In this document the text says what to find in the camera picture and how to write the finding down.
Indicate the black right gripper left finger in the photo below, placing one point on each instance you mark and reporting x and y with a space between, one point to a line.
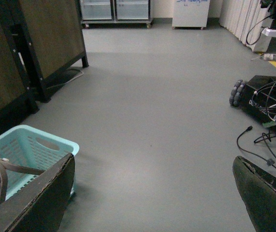
40 206

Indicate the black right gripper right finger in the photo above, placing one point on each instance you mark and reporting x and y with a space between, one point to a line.
257 189

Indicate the light blue plastic basket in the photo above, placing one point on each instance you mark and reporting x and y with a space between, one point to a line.
27 146

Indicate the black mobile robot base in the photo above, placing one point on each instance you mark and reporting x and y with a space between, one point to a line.
259 100

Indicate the grey omni wheel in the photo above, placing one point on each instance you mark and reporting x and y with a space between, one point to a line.
236 93

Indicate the white power strip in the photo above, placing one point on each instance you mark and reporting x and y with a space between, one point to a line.
268 56

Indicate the dark wooden shelf unit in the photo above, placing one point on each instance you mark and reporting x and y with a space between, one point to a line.
39 41

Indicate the white folding partition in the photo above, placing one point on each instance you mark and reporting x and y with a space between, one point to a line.
245 19

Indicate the glass door display cabinet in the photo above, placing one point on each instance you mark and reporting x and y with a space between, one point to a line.
116 12

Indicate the white rolling cabinet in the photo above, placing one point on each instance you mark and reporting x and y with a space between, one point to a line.
190 14

